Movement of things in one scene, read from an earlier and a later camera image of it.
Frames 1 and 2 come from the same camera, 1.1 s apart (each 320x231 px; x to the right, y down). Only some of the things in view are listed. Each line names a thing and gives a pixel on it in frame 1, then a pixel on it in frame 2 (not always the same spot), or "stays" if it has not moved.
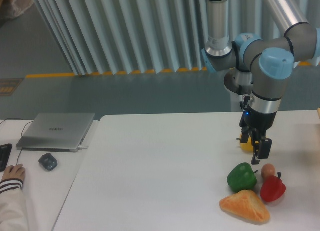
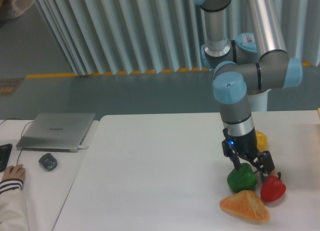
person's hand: (12, 172) stays
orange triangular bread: (244, 204) stays
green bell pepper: (242, 177) stays
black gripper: (257, 120) -> (246, 145)
